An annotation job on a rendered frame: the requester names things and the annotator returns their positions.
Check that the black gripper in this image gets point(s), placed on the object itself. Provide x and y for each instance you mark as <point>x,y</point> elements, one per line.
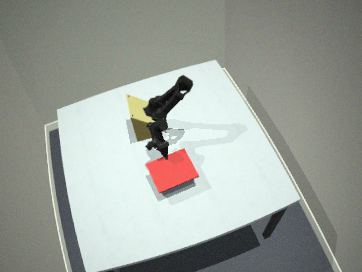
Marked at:
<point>162,145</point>

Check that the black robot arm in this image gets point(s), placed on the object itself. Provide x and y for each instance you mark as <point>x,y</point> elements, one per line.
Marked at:
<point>159,106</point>

